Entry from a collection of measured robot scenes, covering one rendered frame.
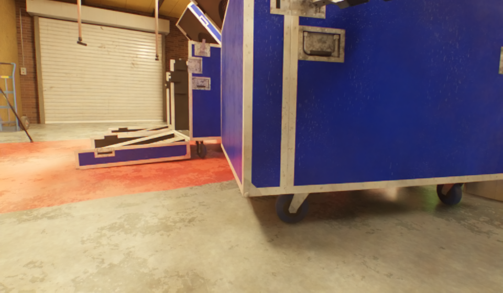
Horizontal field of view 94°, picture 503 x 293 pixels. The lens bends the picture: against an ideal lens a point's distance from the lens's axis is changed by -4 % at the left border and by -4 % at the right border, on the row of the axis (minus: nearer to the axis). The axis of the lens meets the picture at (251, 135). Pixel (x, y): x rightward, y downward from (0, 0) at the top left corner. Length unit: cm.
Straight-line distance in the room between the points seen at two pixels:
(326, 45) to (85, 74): 744
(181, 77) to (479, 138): 256
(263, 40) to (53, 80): 746
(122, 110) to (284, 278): 745
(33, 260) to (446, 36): 149
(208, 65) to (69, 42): 628
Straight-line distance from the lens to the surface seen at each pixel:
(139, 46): 813
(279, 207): 96
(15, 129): 590
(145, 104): 796
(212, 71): 211
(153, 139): 261
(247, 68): 73
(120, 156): 201
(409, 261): 90
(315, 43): 83
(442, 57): 110
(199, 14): 342
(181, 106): 290
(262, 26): 77
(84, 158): 203
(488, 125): 129
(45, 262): 94
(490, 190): 172
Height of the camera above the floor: 43
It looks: 6 degrees down
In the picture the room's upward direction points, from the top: 1 degrees clockwise
